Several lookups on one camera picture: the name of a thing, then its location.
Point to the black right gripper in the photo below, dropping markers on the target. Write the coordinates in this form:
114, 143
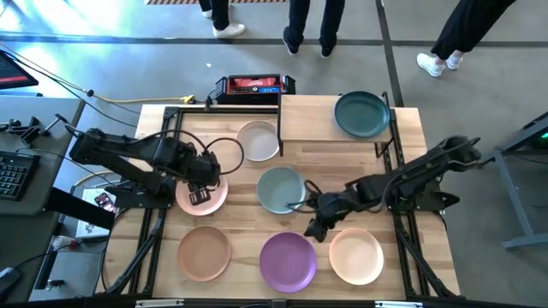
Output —
336, 207

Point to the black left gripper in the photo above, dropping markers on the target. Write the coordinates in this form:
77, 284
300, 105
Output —
203, 169

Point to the pink plate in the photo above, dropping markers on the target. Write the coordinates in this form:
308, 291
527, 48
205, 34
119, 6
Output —
219, 197

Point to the purple plate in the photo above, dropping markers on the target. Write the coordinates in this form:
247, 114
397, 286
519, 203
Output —
287, 262

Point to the cream plate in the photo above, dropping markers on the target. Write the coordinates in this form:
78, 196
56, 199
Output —
356, 256

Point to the terracotta brown plate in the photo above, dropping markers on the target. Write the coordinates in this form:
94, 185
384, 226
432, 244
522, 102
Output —
204, 253

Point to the light blue-green plate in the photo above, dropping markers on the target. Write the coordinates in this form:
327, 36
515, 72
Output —
278, 190

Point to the pale grey plate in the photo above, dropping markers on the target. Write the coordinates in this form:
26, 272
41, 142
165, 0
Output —
258, 141

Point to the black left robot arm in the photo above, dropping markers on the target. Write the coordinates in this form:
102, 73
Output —
128, 149

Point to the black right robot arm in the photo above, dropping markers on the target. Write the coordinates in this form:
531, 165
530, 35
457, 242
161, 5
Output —
428, 164

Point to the smartphone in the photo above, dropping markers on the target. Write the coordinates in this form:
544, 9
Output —
105, 201

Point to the white flat box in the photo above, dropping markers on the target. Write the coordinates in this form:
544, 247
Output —
90, 222

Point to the red black power station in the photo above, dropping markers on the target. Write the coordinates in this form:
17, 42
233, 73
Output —
252, 87

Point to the person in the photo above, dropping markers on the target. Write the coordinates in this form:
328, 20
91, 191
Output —
466, 25
299, 17
220, 13

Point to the black keyboard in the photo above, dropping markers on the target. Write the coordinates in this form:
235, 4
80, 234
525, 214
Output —
15, 175

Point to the black clamp tool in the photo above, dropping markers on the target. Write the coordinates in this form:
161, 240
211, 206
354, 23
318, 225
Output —
25, 130

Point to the grey desk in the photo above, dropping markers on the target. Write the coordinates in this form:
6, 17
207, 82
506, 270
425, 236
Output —
25, 107

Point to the grey metal table stand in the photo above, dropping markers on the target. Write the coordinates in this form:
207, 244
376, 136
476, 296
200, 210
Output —
526, 240

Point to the black desk monitor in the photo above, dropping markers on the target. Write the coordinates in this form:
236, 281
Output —
13, 70

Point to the black aluminium table frame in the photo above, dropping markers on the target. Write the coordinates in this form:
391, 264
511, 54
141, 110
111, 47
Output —
227, 110

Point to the wooden rack with black frame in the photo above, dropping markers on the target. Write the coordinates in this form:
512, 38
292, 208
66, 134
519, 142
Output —
308, 117

